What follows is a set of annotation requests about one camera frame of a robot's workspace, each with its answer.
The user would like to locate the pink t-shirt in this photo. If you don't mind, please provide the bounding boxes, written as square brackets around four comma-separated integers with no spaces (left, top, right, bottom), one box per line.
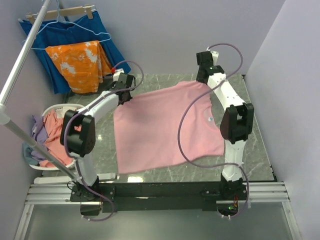
[113,81,225,174]

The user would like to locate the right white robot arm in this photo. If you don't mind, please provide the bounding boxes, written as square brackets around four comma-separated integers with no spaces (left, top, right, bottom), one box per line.
[196,50,254,200]

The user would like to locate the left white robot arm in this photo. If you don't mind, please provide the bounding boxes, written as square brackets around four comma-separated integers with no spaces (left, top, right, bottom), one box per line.
[60,70,136,201]

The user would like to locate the orange tie-dye cloth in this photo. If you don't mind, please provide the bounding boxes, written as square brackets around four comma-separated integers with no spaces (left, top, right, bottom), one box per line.
[45,40,113,94]

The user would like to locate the white laundry basket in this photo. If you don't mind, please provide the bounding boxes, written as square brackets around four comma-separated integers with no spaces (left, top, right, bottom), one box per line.
[29,103,84,171]

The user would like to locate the blue pleated skirt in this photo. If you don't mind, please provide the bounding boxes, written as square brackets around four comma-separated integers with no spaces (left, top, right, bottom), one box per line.
[32,11,124,94]

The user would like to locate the wooden clip hanger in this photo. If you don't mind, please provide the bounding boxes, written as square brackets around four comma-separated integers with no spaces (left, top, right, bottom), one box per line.
[25,4,97,24]

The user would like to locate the salmon orange t-shirt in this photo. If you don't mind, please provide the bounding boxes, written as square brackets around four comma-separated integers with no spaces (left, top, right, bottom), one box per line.
[43,109,73,166]

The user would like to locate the lavender garment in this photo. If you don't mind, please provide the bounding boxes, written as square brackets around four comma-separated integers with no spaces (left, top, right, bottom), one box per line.
[31,115,48,162]

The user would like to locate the black base beam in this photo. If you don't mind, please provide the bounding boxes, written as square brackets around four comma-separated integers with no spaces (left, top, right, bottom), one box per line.
[68,181,249,217]

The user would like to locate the grey blue garment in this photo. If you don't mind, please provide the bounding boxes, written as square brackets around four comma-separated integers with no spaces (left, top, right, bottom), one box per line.
[22,143,40,166]

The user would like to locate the silver clothes rack pole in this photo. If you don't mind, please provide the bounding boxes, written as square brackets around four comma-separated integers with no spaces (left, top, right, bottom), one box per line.
[0,0,77,180]

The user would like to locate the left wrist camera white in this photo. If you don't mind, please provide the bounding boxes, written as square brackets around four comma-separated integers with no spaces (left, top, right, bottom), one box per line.
[111,67,125,82]

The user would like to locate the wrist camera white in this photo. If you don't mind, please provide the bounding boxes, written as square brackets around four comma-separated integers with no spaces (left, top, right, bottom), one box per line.
[206,47,219,65]
[111,67,125,82]

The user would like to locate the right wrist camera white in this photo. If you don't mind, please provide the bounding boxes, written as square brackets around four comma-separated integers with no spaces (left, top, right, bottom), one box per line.
[206,47,219,65]

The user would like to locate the light blue wire hanger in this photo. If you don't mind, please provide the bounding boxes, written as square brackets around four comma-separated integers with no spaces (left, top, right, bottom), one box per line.
[36,0,112,43]

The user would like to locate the aluminium rail frame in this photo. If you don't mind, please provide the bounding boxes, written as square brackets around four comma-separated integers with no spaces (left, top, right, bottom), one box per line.
[15,178,302,240]

